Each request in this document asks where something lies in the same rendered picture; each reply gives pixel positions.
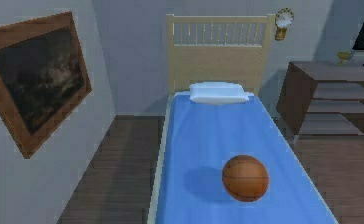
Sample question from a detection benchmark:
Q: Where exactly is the blue bed with wooden headboard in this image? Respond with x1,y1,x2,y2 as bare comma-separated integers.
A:
146,13,340,224

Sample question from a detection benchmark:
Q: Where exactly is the white pillow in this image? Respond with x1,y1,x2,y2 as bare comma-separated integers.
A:
188,81,250,106

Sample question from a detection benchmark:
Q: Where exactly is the orange basketball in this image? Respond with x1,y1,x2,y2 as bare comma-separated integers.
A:
221,154,270,203

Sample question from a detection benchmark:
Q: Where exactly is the gold alarm clock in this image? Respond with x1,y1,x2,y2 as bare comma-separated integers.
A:
274,8,295,42

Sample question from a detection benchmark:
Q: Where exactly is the dark brown shelf unit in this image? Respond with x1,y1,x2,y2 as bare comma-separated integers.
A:
275,60,364,137

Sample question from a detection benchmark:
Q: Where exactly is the gold trophy cup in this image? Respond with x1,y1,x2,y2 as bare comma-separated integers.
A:
336,50,352,65

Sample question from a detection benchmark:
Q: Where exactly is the dark painting in wooden frame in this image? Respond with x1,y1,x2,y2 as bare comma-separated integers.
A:
0,11,93,160

